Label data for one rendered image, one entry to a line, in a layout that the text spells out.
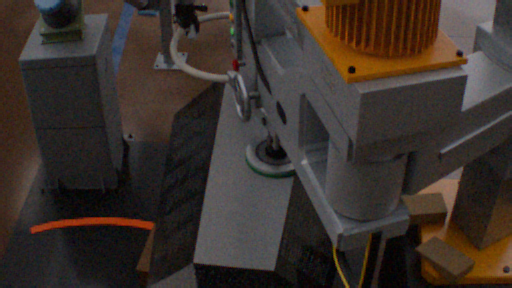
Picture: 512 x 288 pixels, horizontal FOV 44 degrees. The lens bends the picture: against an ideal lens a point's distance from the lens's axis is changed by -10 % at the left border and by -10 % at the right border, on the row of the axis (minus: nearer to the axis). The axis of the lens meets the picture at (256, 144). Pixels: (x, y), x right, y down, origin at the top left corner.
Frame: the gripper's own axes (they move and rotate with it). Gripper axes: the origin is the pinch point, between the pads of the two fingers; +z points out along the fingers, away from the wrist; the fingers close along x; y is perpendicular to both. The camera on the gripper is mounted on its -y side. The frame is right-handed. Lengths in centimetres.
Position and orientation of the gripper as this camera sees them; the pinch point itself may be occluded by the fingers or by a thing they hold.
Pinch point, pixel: (191, 35)
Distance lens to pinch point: 307.3
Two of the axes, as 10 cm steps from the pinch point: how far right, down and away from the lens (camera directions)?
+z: 0.0, 7.2, 6.9
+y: -6.8, 5.0, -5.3
